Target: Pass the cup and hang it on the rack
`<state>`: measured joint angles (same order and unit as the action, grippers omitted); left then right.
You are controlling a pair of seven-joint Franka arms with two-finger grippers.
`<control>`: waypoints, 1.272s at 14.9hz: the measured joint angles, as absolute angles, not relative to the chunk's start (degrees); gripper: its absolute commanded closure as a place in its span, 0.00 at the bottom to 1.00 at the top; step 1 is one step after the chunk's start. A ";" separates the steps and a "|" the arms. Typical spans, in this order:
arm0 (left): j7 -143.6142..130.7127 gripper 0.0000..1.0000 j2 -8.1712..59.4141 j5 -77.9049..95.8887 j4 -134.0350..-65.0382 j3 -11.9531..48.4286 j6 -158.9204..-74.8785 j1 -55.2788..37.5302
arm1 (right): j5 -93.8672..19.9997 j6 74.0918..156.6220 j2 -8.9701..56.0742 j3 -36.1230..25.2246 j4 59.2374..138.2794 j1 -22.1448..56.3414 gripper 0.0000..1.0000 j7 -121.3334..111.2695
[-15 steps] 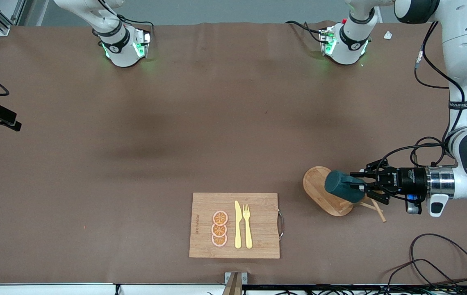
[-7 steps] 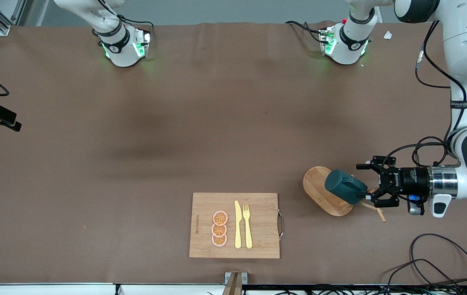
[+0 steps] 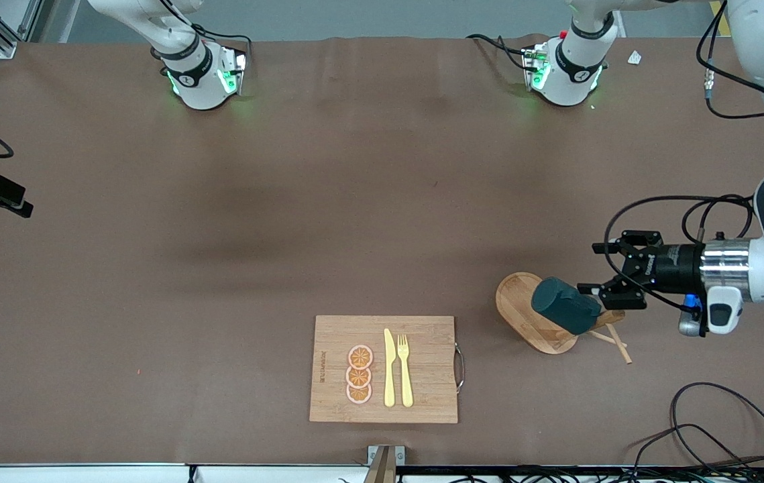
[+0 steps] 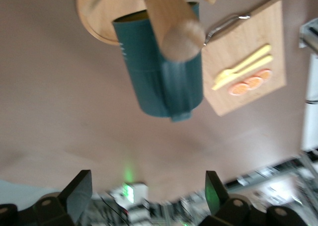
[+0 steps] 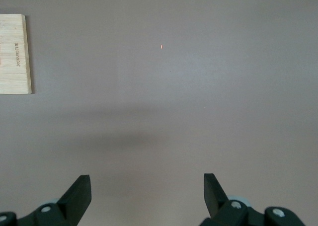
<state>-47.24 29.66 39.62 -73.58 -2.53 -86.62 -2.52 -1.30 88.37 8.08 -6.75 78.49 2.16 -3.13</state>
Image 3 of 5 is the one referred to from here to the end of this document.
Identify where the yellow toy knife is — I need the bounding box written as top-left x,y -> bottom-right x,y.
384,328 -> 397,408

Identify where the bamboo cutting board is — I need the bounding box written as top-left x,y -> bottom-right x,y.
309,315 -> 459,425

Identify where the silver table edge rail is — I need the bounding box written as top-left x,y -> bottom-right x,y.
0,462 -> 188,468

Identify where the small black looped cable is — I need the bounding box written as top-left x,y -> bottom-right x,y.
633,422 -> 751,483

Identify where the black cable bundle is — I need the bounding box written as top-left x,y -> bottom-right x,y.
395,466 -> 764,483

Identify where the wooden mug rack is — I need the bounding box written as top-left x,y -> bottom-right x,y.
496,272 -> 633,365

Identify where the metal bracket with wooden post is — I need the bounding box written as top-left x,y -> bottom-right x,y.
363,445 -> 406,483

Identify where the teal ceramic mug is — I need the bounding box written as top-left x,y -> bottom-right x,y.
531,276 -> 602,336

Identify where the yellow toy fork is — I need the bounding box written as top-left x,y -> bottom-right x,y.
397,334 -> 415,408

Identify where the large black looped cable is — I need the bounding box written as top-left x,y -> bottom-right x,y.
670,382 -> 764,483

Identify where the black cable with silver connector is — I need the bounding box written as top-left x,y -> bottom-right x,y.
696,0 -> 764,168

